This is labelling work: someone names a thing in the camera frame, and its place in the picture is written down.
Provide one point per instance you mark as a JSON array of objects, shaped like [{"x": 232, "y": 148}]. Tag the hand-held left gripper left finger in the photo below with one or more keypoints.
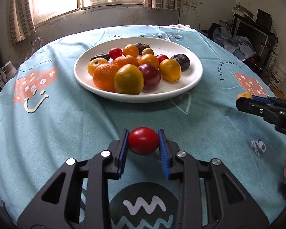
[{"x": 124, "y": 152}]

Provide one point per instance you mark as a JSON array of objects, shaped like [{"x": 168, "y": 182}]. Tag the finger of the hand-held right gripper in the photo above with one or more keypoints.
[
  {"x": 252, "y": 107},
  {"x": 262, "y": 98}
]

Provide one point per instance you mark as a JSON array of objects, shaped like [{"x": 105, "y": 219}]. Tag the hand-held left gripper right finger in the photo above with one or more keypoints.
[{"x": 163, "y": 155}]

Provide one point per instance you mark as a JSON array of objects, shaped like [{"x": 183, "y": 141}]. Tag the small yellow tomato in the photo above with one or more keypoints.
[
  {"x": 148, "y": 52},
  {"x": 244, "y": 95}
]

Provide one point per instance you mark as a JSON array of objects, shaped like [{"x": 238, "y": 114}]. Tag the red cherry tomato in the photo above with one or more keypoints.
[
  {"x": 143, "y": 140},
  {"x": 162, "y": 58},
  {"x": 115, "y": 53}
]

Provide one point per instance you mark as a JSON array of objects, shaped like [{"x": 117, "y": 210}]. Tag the white oval plate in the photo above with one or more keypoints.
[{"x": 133, "y": 97}]

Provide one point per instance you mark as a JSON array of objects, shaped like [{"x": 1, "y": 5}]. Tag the large yellow green fruit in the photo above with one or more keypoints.
[{"x": 128, "y": 80}]

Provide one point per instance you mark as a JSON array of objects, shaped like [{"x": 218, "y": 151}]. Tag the yellow orange citrus fruit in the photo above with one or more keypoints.
[
  {"x": 94, "y": 66},
  {"x": 170, "y": 69}
]

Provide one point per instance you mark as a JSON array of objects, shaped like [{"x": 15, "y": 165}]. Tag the smooth round orange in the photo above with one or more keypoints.
[{"x": 148, "y": 60}]

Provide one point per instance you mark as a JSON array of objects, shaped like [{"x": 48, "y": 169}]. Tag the white bucket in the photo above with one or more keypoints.
[{"x": 279, "y": 75}]

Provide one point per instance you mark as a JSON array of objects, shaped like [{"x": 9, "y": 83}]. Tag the pile of clothes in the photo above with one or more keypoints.
[{"x": 238, "y": 44}]

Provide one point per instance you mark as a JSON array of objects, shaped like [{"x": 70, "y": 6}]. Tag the light blue printed tablecloth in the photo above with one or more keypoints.
[{"x": 62, "y": 136}]

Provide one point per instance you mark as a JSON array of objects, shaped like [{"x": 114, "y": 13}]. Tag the black desk with monitor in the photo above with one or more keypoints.
[{"x": 252, "y": 33}]

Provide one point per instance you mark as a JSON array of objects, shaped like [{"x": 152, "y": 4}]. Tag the orange tangerine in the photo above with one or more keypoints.
[
  {"x": 105, "y": 77},
  {"x": 125, "y": 61}
]

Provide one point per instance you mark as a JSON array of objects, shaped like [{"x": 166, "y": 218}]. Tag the red plum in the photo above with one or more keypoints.
[{"x": 150, "y": 77}]

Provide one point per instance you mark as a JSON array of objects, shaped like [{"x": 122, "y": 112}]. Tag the small orange kumquat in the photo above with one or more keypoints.
[{"x": 130, "y": 50}]

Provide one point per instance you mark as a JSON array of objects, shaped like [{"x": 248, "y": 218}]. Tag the white undercloth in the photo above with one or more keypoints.
[{"x": 180, "y": 25}]

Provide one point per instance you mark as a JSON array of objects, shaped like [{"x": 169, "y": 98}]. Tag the wall socket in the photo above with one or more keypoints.
[{"x": 190, "y": 2}]

